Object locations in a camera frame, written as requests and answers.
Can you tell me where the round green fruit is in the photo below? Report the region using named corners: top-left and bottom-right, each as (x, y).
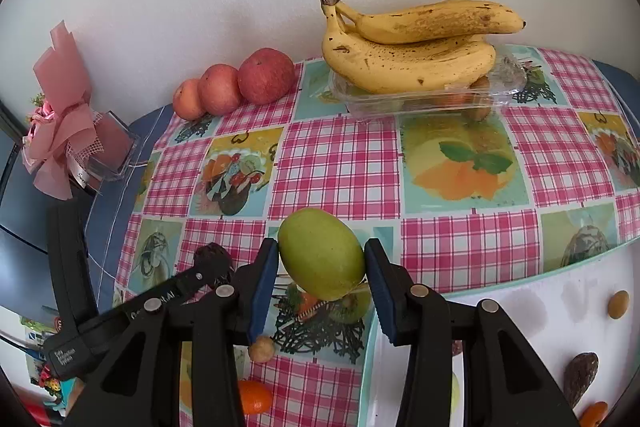
top-left (277, 208), bottom-right (367, 302)

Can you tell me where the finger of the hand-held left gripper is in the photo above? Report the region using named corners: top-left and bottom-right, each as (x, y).
top-left (172, 266), bottom-right (236, 303)

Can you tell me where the clear acrylic box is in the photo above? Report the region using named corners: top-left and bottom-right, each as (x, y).
top-left (82, 109), bottom-right (141, 195)

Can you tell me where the pink wrapped flower bouquet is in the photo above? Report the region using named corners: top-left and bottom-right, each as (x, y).
top-left (21, 20), bottom-right (108, 201)

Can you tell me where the white tray with teal rim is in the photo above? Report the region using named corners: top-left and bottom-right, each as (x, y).
top-left (357, 239), bottom-right (640, 427)

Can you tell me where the clear plastic container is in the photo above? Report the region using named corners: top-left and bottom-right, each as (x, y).
top-left (330, 57), bottom-right (528, 122)

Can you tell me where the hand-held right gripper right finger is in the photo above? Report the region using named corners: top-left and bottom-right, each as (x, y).
top-left (363, 238), bottom-right (581, 427)

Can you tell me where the small red apple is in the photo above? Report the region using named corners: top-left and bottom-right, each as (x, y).
top-left (172, 79), bottom-right (207, 121)

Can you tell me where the orange tangerine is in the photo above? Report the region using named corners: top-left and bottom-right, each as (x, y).
top-left (237, 380), bottom-right (273, 416)
top-left (578, 401), bottom-right (609, 427)

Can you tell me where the yellow banana bunch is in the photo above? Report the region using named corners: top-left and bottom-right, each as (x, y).
top-left (313, 0), bottom-right (527, 95)

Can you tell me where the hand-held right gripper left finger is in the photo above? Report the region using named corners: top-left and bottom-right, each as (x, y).
top-left (67, 238), bottom-right (281, 427)

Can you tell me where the tan round fruit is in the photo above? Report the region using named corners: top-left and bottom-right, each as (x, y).
top-left (607, 290), bottom-right (631, 320)

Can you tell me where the large red apple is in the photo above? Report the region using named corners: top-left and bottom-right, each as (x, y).
top-left (237, 48), bottom-right (296, 106)

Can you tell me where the medium red apple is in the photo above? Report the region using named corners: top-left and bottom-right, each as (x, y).
top-left (197, 64), bottom-right (242, 116)

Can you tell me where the small dark wrinkled fruit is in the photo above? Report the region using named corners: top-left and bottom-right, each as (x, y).
top-left (194, 243), bottom-right (233, 275)

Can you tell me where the pink checked fruit-print tablecloth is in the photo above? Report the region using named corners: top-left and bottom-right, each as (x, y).
top-left (112, 44), bottom-right (640, 427)

